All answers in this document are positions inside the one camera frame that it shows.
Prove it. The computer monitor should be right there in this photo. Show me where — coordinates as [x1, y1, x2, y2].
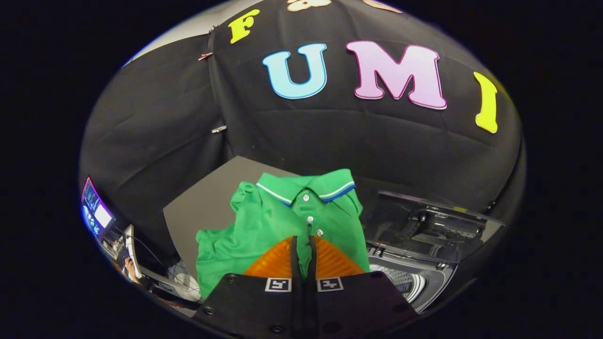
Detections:
[81, 177, 115, 237]

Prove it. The black backdrop cloth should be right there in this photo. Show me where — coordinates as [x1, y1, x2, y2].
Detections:
[79, 0, 524, 266]

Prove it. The green polo shirt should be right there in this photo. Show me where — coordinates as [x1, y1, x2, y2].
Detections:
[196, 169, 371, 299]

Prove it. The white desk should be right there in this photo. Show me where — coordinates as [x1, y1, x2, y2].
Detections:
[140, 266, 204, 306]

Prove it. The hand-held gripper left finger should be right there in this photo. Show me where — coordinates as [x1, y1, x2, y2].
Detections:
[191, 235, 305, 339]

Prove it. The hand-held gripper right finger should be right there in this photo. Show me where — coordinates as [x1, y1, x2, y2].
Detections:
[304, 235, 420, 339]

